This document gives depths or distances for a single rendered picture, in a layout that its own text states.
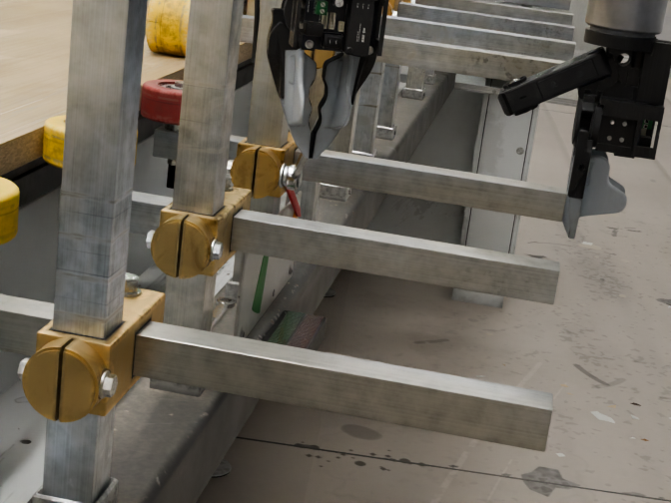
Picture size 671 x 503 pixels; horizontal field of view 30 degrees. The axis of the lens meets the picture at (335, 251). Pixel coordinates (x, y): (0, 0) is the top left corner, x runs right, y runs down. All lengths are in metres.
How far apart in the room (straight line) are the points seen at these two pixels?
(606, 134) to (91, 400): 0.65
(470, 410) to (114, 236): 0.25
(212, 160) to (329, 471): 1.60
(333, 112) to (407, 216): 2.74
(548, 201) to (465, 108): 2.42
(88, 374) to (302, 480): 1.74
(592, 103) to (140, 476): 0.59
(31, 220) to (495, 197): 0.46
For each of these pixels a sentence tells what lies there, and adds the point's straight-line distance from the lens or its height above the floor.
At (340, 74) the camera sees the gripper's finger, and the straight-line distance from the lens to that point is 1.04.
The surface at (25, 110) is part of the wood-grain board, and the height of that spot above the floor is 0.90.
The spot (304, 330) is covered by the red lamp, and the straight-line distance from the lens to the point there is 1.25.
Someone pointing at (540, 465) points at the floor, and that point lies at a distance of 2.74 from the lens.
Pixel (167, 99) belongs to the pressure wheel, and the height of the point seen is 0.90.
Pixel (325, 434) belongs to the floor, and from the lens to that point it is 2.71.
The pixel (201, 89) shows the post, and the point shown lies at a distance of 1.01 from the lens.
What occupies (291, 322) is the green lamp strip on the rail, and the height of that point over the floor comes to 0.70.
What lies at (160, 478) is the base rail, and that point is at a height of 0.70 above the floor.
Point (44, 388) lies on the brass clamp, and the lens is 0.81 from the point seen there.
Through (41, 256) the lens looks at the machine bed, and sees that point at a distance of 1.30.
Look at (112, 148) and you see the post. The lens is 0.77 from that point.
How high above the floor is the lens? 1.13
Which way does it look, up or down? 16 degrees down
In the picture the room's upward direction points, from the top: 7 degrees clockwise
